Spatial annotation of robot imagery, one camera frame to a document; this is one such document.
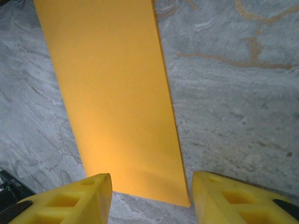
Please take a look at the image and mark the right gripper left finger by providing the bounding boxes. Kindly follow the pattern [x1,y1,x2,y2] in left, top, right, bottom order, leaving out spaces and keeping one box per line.
[0,173,113,224]

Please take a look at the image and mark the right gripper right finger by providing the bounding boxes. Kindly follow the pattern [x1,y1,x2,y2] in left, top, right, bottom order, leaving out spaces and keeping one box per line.
[192,171,299,224]

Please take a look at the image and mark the yellow paper sheet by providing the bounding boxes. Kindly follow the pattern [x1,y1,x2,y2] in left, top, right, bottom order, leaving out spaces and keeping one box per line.
[32,0,192,208]

